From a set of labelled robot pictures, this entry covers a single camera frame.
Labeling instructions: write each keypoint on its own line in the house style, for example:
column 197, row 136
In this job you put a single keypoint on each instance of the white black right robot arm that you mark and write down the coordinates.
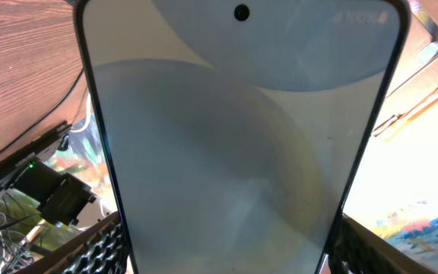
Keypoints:
column 61, row 197

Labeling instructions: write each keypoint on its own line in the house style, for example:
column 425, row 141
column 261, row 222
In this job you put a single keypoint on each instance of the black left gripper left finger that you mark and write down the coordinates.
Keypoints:
column 101, row 249

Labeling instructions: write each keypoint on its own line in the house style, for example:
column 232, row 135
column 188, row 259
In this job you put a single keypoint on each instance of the blue Galaxy smartphone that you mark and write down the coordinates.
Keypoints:
column 233, row 129

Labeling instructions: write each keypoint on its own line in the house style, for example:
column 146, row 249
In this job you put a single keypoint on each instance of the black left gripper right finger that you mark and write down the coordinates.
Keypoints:
column 357, row 250

